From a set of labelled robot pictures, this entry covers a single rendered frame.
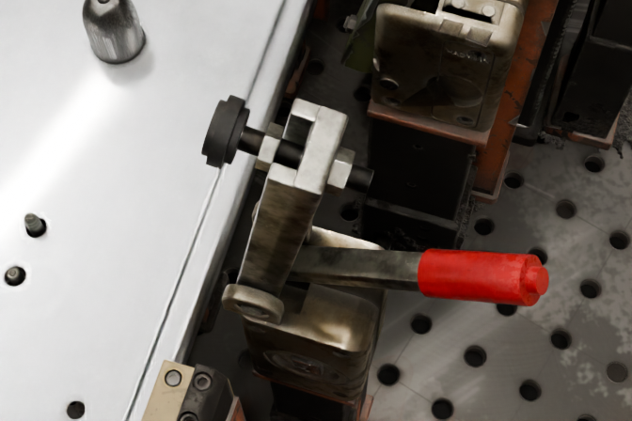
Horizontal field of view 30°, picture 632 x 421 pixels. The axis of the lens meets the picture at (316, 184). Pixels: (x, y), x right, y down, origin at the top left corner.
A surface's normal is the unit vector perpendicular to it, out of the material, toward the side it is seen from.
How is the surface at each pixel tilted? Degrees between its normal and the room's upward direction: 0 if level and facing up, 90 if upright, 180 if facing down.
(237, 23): 0
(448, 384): 0
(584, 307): 0
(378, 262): 33
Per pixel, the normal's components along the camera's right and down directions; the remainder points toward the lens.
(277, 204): -0.30, 0.88
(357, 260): -0.53, -0.47
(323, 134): 0.14, -0.34
